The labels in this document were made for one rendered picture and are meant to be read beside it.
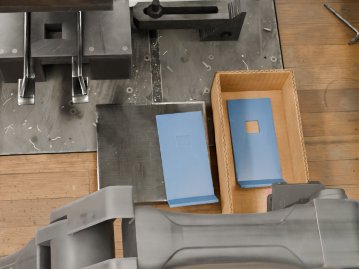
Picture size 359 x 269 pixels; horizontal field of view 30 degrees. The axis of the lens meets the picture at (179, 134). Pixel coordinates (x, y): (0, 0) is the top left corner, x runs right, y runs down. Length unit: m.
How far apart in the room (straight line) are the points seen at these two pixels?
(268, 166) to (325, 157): 0.10
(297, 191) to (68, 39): 0.42
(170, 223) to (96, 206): 0.07
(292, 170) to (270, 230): 0.42
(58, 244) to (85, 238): 0.03
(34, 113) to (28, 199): 0.14
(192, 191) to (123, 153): 0.12
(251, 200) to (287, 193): 0.20
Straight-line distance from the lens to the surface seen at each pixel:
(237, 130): 1.05
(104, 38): 1.02
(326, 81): 1.13
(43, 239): 0.67
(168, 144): 1.01
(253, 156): 1.04
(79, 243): 0.64
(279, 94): 1.09
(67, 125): 1.05
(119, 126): 1.02
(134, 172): 1.00
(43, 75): 1.06
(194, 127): 1.02
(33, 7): 0.89
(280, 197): 0.82
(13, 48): 1.02
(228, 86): 1.06
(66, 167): 1.03
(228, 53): 1.11
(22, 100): 0.98
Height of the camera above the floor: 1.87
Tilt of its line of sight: 68 degrees down
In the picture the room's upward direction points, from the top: 12 degrees clockwise
